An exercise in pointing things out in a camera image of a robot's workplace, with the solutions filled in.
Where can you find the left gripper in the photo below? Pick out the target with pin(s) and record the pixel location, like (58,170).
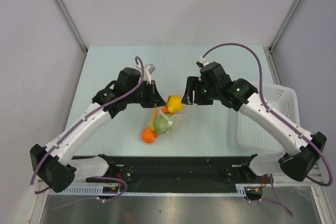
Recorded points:
(155,100)

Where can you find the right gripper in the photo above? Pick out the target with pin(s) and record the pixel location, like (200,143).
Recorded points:
(193,84)

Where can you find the yellow fake bell pepper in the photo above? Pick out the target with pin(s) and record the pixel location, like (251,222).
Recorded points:
(174,104)

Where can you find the clear zip top bag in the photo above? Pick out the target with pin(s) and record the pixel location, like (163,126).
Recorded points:
(179,117)

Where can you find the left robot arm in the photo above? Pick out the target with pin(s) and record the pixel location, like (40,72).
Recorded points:
(53,162)

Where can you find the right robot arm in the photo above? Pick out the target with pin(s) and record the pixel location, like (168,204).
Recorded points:
(301,148)

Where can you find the green fake cabbage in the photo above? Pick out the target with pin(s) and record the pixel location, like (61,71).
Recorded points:
(162,125)

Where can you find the orange fake fruit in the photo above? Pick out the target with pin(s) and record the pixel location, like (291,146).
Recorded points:
(148,135)

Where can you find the white perforated plastic basket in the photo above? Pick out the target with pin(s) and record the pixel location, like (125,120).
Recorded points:
(261,131)

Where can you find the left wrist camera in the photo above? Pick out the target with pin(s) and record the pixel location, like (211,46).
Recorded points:
(148,70)

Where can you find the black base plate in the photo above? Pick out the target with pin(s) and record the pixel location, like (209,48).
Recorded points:
(182,175)

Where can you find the left aluminium frame post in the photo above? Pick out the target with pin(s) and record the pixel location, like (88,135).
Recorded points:
(60,4)

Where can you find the aluminium frame post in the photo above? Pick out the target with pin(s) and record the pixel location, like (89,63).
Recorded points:
(60,4)
(284,25)

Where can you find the right aluminium frame post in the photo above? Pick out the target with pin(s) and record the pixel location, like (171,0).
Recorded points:
(284,25)

